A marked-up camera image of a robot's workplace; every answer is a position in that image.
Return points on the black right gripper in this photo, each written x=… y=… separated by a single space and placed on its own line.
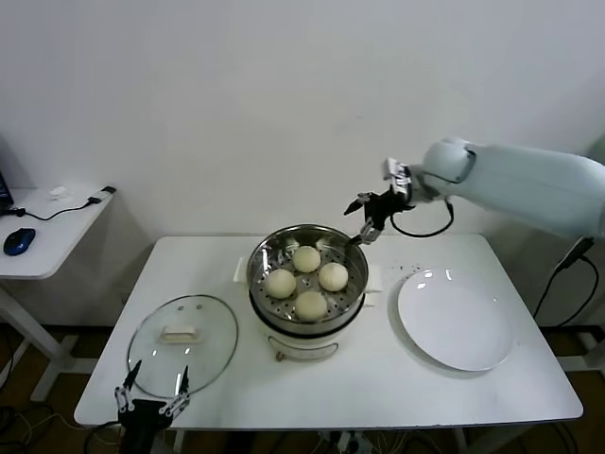
x=385 y=205

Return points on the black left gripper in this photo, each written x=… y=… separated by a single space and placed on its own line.
x=142 y=413

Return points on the white steamed baozi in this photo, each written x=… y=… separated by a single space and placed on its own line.
x=333 y=275
x=310 y=305
x=281 y=283
x=306 y=258

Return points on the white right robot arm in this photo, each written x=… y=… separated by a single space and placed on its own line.
x=520 y=179

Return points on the stainless steel steamer basket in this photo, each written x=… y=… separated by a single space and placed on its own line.
x=350 y=284

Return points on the steel steamer pot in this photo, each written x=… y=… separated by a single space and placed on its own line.
x=302 y=347

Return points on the white table leg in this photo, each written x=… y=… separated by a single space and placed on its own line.
x=462 y=442
x=179 y=442

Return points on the white round plate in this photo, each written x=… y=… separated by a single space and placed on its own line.
x=454 y=321

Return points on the white side desk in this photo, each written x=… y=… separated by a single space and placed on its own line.
x=47 y=236

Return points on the blue computer mouse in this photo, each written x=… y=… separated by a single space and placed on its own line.
x=20 y=240

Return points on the small white crumpled object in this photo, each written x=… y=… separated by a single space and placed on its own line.
x=61 y=193

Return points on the pale green appliance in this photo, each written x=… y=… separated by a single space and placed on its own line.
x=599 y=150

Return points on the dark laptop screen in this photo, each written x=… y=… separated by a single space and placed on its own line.
x=4 y=189

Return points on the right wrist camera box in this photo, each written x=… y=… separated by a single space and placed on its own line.
x=397 y=175

